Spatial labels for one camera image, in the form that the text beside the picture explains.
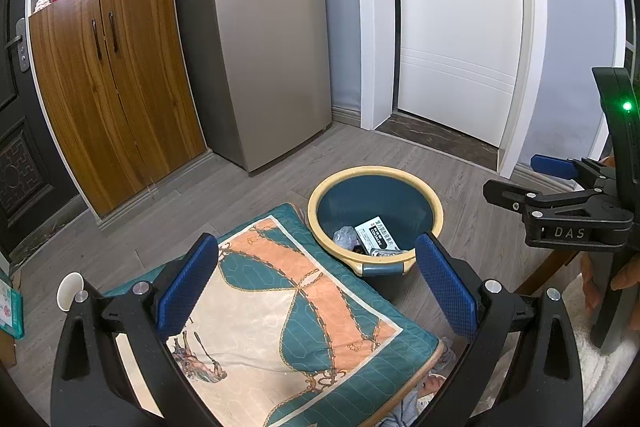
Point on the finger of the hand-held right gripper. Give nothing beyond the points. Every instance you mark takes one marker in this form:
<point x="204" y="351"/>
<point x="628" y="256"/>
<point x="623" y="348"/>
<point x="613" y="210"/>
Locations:
<point x="550" y="164"/>
<point x="510" y="193"/>

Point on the beige refrigerator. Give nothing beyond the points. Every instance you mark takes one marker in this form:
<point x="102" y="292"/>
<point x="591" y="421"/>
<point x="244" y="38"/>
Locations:
<point x="270" y="57"/>

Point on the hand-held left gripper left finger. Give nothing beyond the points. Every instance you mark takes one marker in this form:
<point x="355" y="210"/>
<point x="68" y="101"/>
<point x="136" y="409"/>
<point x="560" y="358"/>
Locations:
<point x="187" y="287"/>

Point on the light blue printed cloth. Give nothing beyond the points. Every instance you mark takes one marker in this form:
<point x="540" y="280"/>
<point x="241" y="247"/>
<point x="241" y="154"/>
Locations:
<point x="415" y="402"/>

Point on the green medicine box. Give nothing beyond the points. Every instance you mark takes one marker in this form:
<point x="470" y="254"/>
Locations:
<point x="377" y="232"/>

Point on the black cup white inside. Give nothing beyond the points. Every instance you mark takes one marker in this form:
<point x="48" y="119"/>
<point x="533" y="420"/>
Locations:
<point x="67" y="292"/>

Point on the white fluffy rug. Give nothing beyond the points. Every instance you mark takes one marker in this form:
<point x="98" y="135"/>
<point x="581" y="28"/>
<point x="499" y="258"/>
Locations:
<point x="600" y="382"/>

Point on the person's right hand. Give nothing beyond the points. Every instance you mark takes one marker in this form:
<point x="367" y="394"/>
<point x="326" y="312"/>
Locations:
<point x="629" y="274"/>

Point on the clear plastic bag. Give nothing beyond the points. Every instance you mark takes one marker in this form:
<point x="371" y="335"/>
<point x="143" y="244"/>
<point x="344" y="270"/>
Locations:
<point x="346" y="237"/>

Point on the printed quilted blanket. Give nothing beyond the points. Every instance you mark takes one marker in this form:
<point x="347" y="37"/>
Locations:
<point x="280" y="332"/>

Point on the white door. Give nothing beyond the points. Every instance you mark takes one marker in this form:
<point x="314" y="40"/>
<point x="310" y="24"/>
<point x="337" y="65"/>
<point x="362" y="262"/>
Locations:
<point x="460" y="32"/>

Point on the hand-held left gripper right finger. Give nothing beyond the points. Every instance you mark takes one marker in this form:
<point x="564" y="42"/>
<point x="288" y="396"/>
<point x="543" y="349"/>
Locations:
<point x="445" y="287"/>

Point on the silver blister pack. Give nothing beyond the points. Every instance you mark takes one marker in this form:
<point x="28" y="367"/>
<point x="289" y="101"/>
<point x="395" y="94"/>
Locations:
<point x="387" y="251"/>

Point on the teal tissue packet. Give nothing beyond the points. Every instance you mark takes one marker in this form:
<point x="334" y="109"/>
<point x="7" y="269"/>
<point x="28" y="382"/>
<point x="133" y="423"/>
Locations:
<point x="10" y="307"/>

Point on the blue basin with yellow rim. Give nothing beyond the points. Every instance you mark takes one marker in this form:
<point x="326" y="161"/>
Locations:
<point x="380" y="197"/>

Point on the wooden cabinet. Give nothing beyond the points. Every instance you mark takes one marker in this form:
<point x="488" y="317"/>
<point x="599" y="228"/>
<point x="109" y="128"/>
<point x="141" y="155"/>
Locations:
<point x="140" y="107"/>

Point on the brown wooden chair leg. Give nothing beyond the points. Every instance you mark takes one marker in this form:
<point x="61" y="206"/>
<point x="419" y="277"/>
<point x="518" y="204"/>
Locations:
<point x="545" y="274"/>

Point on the black entrance door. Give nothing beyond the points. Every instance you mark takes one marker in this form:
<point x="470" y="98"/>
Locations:
<point x="30" y="132"/>

